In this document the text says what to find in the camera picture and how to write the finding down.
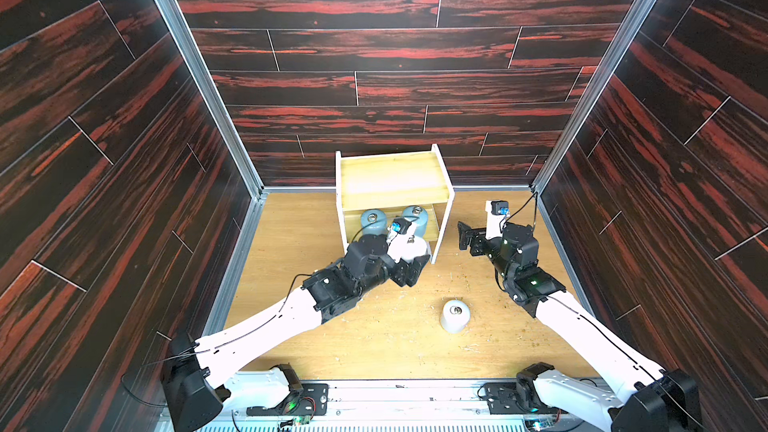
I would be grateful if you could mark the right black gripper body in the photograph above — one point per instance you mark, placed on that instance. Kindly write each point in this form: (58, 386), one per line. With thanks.
(477, 240)

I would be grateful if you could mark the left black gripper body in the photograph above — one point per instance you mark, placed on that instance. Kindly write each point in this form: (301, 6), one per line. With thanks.
(396, 272)

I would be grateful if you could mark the blue tea canister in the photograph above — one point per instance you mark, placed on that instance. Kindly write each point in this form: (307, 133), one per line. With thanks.
(418, 218)
(374, 222)

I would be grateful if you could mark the white tea canister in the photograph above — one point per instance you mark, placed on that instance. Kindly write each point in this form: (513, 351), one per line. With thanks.
(413, 247)
(455, 316)

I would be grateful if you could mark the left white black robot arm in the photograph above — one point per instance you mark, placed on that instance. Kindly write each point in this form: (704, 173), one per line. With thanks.
(195, 374)

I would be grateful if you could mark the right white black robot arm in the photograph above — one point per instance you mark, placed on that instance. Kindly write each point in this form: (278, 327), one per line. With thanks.
(640, 394)

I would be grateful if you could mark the white wooden two-tier shelf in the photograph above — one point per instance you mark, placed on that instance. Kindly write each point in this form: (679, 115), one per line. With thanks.
(390, 183)

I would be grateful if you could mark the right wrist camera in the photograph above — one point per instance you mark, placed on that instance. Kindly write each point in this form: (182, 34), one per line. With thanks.
(497, 213)

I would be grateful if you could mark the aluminium front rail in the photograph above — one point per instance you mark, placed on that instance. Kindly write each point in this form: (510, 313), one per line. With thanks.
(438, 405)

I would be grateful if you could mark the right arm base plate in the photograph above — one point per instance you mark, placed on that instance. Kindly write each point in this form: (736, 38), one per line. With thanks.
(502, 398)

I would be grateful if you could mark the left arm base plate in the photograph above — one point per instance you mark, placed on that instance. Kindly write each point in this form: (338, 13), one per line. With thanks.
(310, 400)

